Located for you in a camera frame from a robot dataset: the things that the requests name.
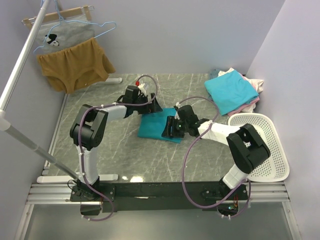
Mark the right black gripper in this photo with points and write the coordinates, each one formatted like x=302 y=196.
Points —
x=171 y=122

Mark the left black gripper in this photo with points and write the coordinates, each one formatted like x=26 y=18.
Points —
x=154 y=107

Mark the teal t-shirt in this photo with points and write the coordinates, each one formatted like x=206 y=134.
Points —
x=152 y=125

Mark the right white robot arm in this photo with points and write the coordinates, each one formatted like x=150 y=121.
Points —
x=247 y=147

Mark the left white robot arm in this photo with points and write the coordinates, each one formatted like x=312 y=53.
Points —
x=88 y=130

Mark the white rack foot rear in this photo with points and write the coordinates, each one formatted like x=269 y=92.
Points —
x=110 y=81

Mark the folded light blue t-shirt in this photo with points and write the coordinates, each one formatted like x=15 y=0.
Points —
x=231 y=91

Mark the folded grey-blue garment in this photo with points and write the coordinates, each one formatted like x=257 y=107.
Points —
x=214 y=73

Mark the black base beam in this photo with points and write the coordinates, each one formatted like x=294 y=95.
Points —
x=151 y=196

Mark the brown hanging shorts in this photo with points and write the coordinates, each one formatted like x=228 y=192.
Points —
x=76 y=67

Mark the white plastic laundry basket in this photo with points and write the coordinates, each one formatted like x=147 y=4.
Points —
x=276 y=167

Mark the wooden clip hanger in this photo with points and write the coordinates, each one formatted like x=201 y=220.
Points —
x=66 y=14

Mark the grey panda garment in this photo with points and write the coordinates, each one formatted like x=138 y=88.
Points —
x=59 y=35

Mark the white clothes rack pole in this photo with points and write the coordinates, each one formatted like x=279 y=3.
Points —
x=5 y=126

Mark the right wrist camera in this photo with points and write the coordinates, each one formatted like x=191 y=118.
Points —
x=176 y=117

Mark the aluminium rail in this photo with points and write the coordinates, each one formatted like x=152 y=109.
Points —
x=57 y=194

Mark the blue wire hanger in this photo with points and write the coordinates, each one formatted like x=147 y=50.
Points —
x=100 y=29

